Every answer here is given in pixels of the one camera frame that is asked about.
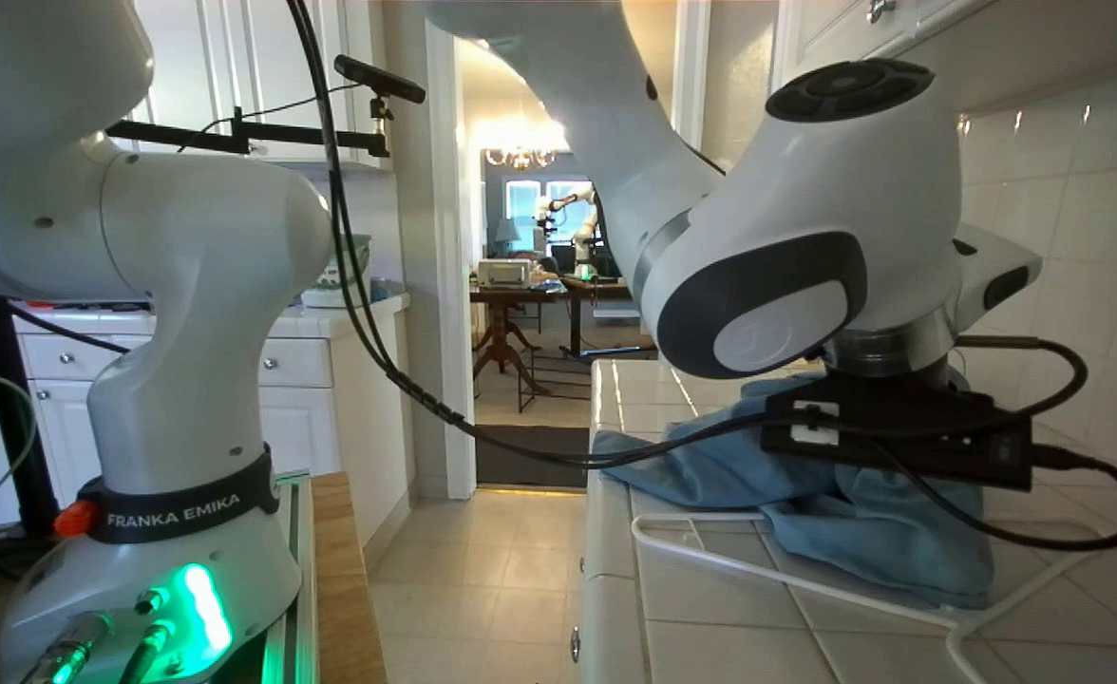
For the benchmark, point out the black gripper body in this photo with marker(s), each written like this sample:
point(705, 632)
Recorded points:
point(895, 383)

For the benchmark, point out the blue cloth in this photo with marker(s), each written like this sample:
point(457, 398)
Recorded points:
point(863, 532)

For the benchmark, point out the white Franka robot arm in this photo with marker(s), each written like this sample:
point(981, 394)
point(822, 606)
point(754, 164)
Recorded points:
point(201, 254)

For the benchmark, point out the dark side table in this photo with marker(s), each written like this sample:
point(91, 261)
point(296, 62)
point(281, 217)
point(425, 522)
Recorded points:
point(596, 289)

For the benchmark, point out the round metal cabinet knob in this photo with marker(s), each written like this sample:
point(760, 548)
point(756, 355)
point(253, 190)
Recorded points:
point(884, 8)

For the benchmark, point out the wooden dining table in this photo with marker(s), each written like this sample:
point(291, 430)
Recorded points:
point(505, 289)

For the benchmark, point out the bright window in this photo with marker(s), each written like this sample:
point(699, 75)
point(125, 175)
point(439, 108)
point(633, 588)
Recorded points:
point(521, 211)

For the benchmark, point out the round metal drawer knob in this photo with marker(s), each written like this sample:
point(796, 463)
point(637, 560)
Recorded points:
point(576, 649)

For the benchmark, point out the chandelier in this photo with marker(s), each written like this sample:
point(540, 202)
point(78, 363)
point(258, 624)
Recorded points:
point(521, 156)

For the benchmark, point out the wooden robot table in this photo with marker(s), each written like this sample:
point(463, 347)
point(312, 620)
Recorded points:
point(344, 593)

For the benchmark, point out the white kitchen base cabinets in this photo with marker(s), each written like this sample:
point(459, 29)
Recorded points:
point(292, 383)

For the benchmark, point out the white glass-door upper cabinets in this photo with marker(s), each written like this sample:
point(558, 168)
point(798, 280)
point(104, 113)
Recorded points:
point(240, 62)

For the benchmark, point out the black stand pole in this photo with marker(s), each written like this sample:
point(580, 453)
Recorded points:
point(9, 420)

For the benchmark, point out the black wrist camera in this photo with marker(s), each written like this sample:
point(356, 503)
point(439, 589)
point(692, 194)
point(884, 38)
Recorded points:
point(901, 430)

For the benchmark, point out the white upper wall cabinet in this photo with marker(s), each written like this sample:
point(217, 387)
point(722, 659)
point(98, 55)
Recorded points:
point(961, 38)

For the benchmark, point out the white door frame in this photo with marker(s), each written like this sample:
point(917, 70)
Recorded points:
point(439, 254)

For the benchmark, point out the black stereo camera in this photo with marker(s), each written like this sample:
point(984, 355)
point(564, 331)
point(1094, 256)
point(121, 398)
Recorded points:
point(380, 79)

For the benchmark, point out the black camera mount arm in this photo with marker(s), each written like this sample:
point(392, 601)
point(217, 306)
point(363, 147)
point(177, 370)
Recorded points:
point(268, 136)

